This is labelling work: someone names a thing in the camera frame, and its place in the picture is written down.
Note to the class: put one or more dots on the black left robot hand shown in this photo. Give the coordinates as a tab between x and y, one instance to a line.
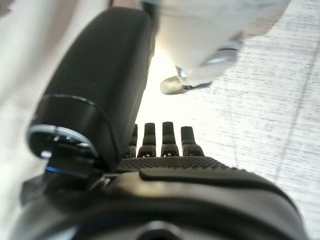
160	195

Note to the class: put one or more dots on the white bed sheet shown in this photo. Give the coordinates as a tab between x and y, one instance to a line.
22	75

